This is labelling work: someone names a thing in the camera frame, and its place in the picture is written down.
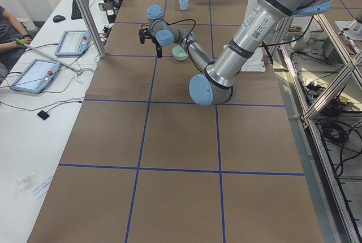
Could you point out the clear plastic bag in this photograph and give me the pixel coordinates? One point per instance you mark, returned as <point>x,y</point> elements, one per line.
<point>25,184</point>

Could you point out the light blue plastic cup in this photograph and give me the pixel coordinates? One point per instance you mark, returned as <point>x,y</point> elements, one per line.
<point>183,4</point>

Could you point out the seated person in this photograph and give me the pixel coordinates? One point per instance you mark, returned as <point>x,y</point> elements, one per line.
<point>11,30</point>

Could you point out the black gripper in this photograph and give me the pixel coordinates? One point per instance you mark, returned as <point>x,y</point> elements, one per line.
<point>156,43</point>

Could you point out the black computer mouse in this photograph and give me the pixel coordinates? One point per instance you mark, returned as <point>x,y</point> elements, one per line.
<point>58,18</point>

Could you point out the near blue teach pendant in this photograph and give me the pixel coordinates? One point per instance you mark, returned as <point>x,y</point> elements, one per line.
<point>36,77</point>

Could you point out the metal rod green handle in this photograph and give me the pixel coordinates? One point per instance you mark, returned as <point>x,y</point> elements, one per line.
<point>37,51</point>

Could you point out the small black square pad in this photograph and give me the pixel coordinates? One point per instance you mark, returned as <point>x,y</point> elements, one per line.
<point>43,115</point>

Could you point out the far blue teach pendant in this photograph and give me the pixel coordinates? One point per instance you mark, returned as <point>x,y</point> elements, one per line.
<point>73,43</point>

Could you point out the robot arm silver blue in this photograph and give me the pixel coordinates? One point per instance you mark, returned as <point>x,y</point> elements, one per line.
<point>215,83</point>

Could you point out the aluminium truss frame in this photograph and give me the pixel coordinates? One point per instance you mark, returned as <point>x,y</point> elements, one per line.
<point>324,71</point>

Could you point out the black keyboard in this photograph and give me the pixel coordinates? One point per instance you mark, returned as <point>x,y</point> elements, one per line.
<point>76,13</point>

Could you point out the blue teach pendant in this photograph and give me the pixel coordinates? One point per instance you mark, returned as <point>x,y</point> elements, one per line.
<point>36,77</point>
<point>73,43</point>

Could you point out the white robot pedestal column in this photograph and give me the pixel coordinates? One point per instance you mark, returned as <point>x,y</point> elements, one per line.
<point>256,62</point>

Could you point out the aluminium frame post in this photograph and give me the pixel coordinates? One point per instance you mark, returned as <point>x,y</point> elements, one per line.
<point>91,26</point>

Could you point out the mint green bowl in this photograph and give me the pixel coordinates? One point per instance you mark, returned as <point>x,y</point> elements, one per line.
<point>179,53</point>

